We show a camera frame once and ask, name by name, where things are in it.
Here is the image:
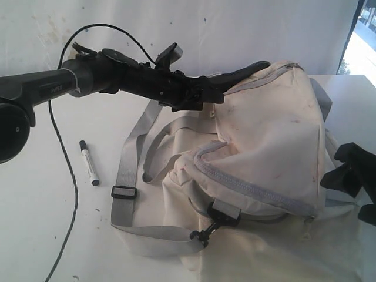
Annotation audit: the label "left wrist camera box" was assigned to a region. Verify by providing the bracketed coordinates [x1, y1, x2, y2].
[155, 42, 183, 70]

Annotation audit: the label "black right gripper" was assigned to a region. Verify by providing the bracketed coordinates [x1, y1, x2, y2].
[320, 143, 375, 226]

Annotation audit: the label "white duffel bag grey straps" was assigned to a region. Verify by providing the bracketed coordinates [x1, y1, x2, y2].
[110, 60, 368, 282]

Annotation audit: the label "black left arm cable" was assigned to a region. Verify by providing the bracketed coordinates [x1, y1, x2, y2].
[45, 25, 156, 282]

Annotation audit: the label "white marker black cap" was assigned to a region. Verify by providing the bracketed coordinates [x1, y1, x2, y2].
[79, 140, 99, 187]

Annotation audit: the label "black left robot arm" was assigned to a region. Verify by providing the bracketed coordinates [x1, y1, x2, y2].
[1, 48, 237, 163]

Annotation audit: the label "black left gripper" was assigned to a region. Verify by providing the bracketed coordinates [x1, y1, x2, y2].
[123, 62, 235, 112]

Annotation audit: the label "dark window frame post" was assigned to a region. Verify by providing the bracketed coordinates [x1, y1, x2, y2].
[337, 0, 367, 76]

